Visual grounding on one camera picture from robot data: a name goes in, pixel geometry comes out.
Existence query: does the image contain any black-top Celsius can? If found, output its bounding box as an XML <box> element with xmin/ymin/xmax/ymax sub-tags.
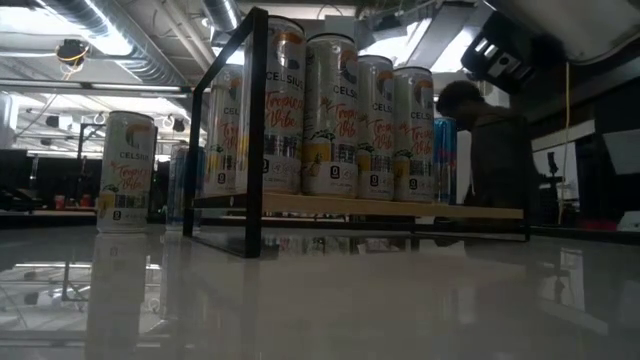
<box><xmin>392</xmin><ymin>66</ymin><xmax>435</xmax><ymax>204</ymax></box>

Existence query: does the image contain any white wall panel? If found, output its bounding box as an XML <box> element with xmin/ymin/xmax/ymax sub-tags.
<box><xmin>602</xmin><ymin>128</ymin><xmax>640</xmax><ymax>176</ymax></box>

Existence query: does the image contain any ceiling light bar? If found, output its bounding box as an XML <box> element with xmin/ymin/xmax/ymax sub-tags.
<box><xmin>0</xmin><ymin>79</ymin><xmax>194</xmax><ymax>96</ymax></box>

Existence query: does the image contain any silver ceiling duct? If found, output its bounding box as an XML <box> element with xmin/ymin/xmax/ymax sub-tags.
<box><xmin>29</xmin><ymin>0</ymin><xmax>241</xmax><ymax>89</ymax></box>

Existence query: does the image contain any Red Bull can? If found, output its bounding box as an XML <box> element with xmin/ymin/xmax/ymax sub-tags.
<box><xmin>432</xmin><ymin>117</ymin><xmax>458</xmax><ymax>205</ymax></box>
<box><xmin>167</xmin><ymin>143</ymin><xmax>206</xmax><ymax>226</ymax></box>

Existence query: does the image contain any Celsius Tropical Vibe can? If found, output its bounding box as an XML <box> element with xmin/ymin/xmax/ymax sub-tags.
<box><xmin>204</xmin><ymin>63</ymin><xmax>247</xmax><ymax>197</ymax></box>
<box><xmin>97</xmin><ymin>110</ymin><xmax>159</xmax><ymax>235</ymax></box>
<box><xmin>301</xmin><ymin>32</ymin><xmax>359</xmax><ymax>198</ymax></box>
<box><xmin>356</xmin><ymin>54</ymin><xmax>396</xmax><ymax>201</ymax></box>
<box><xmin>260</xmin><ymin>14</ymin><xmax>307</xmax><ymax>196</ymax></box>

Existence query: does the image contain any black ceiling fixture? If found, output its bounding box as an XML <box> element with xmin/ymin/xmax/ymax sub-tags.
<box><xmin>459</xmin><ymin>9</ymin><xmax>569</xmax><ymax>96</ymax></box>

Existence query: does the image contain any wooden shelf with black frame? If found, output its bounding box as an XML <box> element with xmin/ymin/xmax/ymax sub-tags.
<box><xmin>180</xmin><ymin>5</ymin><xmax>532</xmax><ymax>260</ymax></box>

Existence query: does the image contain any person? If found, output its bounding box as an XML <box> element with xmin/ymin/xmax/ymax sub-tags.
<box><xmin>434</xmin><ymin>79</ymin><xmax>534</xmax><ymax>211</ymax></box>

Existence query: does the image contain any black aluminium table frame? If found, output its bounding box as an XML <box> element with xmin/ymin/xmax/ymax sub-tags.
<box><xmin>0</xmin><ymin>209</ymin><xmax>640</xmax><ymax>246</ymax></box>

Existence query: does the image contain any black yellow ceiling device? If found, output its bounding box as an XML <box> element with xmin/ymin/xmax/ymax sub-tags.
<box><xmin>53</xmin><ymin>37</ymin><xmax>91</xmax><ymax>69</ymax></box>

